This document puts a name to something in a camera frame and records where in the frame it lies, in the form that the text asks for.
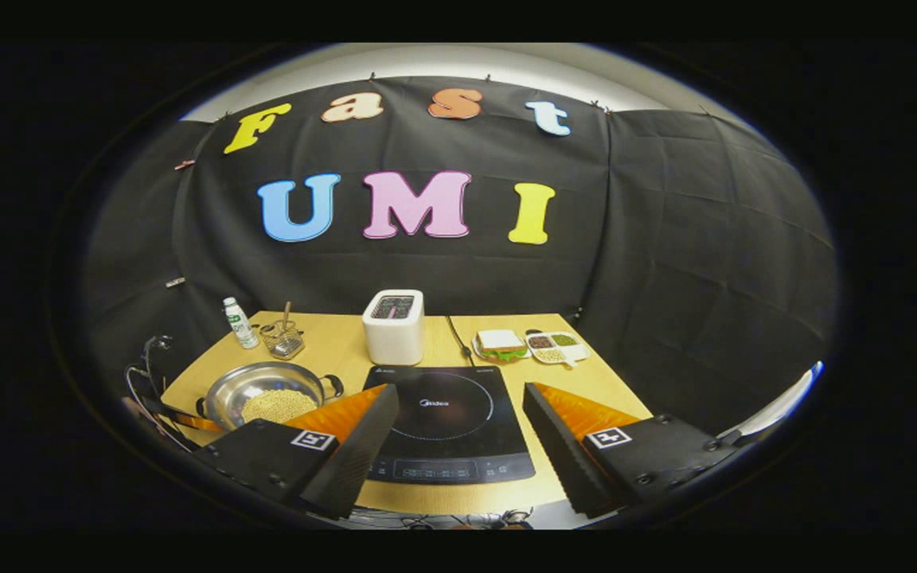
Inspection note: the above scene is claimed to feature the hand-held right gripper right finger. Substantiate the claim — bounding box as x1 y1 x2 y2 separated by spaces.
522 382 742 519

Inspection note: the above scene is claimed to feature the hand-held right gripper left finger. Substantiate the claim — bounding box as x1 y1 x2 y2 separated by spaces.
194 384 400 520

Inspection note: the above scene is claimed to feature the black induction cooktop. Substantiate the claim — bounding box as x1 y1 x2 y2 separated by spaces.
363 365 537 485

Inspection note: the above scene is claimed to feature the black power cable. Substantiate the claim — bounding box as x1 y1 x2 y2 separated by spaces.
446 315 474 367

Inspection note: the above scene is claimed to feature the white toaster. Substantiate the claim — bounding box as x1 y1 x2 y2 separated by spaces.
362 289 425 366

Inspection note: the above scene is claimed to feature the pile of yellow soybeans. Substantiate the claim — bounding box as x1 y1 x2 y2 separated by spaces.
240 388 318 424

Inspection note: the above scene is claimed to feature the wire mesh basket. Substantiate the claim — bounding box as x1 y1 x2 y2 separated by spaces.
259 320 306 361

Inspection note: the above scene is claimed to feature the sandwich with lettuce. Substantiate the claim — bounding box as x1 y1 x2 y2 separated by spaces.
472 329 529 364

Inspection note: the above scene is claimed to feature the stainless steel pot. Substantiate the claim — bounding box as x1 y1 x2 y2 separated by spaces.
196 361 345 432

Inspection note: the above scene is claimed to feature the white bottle green label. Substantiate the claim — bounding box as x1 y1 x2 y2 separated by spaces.
223 297 260 349

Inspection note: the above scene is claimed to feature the white divided bean dish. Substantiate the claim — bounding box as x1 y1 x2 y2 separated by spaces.
525 330 590 367

